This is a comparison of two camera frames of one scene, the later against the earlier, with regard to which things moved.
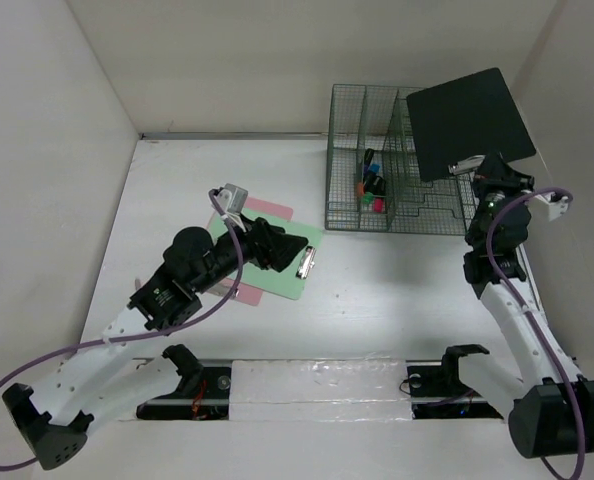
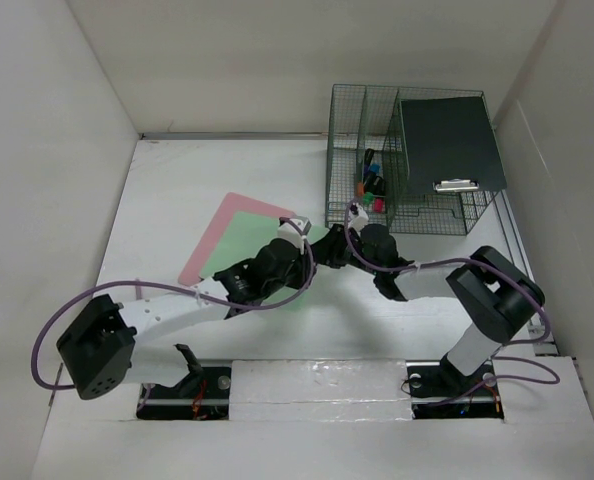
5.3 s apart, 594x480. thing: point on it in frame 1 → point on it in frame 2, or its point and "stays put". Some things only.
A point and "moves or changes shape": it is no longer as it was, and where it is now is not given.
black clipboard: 469,117 moves or changes shape
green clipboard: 219,223 moves or changes shape
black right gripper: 494,173 → 353,234
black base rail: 436,390 stays put
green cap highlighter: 367,198 stays put
